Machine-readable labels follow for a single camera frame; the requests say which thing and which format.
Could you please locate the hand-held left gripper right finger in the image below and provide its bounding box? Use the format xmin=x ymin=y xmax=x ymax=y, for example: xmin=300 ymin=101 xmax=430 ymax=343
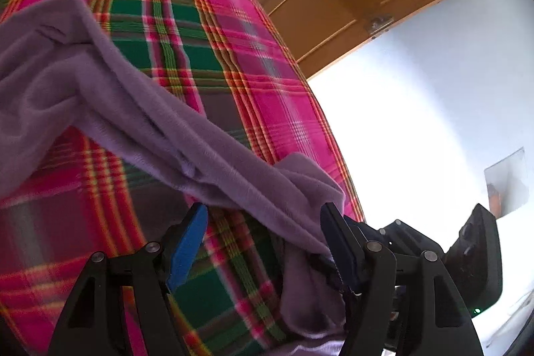
xmin=319 ymin=202 xmax=485 ymax=356

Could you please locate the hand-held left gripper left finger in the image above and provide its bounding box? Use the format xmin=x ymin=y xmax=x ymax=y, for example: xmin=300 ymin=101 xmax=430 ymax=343
xmin=48 ymin=204 xmax=209 ymax=356

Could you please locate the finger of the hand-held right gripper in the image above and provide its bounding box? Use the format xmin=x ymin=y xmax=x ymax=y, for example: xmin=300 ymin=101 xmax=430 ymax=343
xmin=354 ymin=219 xmax=445 ymax=257

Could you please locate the purple fleece garment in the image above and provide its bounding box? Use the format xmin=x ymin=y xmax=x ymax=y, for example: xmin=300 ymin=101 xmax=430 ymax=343
xmin=0 ymin=0 xmax=368 ymax=356

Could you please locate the metal door latch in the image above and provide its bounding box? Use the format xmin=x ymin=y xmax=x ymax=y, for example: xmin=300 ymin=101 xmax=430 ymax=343
xmin=367 ymin=15 xmax=395 ymax=33

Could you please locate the pink green plaid blanket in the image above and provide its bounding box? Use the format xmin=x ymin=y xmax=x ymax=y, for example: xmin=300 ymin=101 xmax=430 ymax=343
xmin=0 ymin=0 xmax=365 ymax=356

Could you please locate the small wall niche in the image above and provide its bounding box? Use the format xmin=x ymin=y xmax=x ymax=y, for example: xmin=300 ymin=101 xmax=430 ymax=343
xmin=484 ymin=147 xmax=528 ymax=217

